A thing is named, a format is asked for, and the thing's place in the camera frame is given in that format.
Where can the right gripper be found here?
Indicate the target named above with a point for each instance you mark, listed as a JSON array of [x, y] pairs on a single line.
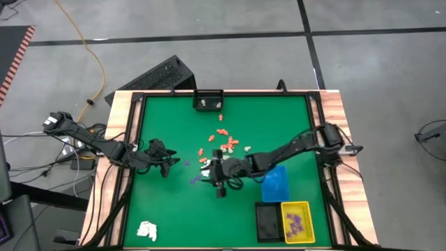
[[226, 171]]

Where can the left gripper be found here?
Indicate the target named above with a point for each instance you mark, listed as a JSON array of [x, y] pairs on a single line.
[[157, 153]]

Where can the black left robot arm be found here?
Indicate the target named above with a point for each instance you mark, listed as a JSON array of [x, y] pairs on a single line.
[[87, 138]]

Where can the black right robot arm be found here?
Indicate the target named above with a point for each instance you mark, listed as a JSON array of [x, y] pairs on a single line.
[[278, 153]]

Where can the white plastic bone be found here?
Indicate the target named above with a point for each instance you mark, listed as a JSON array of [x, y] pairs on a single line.
[[205, 172], [206, 162]]

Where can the blue plastic basket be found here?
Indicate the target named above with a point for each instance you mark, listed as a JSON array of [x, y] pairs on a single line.
[[275, 188]]

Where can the long black plastic basket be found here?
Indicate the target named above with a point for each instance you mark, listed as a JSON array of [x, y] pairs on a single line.
[[267, 223]]

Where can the small black plastic basket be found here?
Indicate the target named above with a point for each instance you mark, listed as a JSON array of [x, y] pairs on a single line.
[[210, 104]]

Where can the crumpled white paper piece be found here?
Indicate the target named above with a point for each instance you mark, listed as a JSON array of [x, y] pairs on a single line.
[[146, 230]]

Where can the black computer tower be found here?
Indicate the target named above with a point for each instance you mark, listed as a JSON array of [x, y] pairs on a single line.
[[150, 78]]

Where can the yellow plastic basket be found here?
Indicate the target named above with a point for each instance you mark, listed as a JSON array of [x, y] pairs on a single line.
[[310, 216]]

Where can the black furniture beam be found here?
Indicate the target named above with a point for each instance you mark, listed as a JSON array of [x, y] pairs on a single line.
[[48, 197]]

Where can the grey power adapter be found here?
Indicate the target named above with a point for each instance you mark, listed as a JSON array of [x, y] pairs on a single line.
[[350, 148]]

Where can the grey furniture panel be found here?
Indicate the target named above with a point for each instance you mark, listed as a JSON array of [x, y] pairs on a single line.
[[21, 223]]

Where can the black mat with orange stripes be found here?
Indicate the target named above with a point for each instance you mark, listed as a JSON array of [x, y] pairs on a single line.
[[10, 52]]

